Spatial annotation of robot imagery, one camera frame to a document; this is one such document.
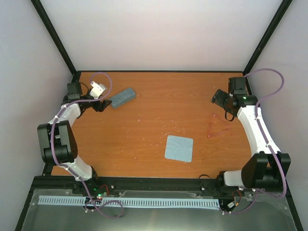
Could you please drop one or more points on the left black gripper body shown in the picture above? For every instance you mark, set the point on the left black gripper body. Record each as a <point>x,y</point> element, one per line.
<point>97,108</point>

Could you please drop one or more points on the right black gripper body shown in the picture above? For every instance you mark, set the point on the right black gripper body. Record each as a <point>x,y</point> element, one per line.
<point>224,103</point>

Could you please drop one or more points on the grey glasses case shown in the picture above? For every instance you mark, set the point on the grey glasses case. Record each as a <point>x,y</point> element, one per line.
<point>122,97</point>

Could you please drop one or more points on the red transparent sunglasses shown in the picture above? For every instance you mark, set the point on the red transparent sunglasses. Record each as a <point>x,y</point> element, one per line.
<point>217,126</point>

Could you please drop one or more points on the blue cleaning cloth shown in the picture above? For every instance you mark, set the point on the blue cleaning cloth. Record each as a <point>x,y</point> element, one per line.
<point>179,148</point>

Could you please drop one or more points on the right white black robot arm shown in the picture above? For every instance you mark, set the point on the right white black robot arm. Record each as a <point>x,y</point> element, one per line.
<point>268,166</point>

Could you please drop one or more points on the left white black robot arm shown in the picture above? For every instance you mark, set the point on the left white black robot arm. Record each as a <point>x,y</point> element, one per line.
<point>57,143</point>

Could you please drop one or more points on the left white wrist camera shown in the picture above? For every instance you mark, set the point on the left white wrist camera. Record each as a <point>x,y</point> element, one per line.
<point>97,90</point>

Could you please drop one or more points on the black aluminium frame rail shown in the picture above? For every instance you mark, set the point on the black aluminium frame rail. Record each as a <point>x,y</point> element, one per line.
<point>114,185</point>

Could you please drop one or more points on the light blue slotted cable duct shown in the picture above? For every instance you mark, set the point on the light blue slotted cable duct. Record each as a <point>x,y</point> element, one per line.
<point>130,202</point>

